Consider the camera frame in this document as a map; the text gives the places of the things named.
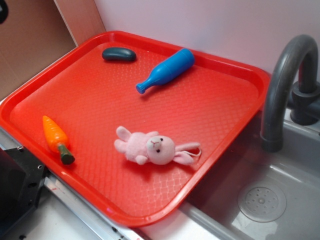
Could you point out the brown cardboard panel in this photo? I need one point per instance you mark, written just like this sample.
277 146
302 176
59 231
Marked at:
36 33

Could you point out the aluminium frame rail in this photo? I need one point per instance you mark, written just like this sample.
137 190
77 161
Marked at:
61 214

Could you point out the pink plush bunny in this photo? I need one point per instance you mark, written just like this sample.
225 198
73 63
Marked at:
151 147

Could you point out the red plastic tray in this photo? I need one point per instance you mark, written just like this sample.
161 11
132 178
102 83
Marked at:
89 97

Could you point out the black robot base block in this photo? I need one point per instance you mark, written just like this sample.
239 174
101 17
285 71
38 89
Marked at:
22 176

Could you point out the orange toy carrot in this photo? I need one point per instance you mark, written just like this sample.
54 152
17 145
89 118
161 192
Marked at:
57 140

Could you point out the grey toy sink basin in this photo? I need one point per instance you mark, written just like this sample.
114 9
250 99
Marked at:
251 194

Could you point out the dark green toy pickle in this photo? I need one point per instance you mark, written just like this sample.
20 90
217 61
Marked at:
119 54

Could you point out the blue plastic toy bottle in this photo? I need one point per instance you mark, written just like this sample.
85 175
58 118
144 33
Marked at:
168 70

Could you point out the grey toy faucet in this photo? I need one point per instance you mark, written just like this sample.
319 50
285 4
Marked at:
293 86

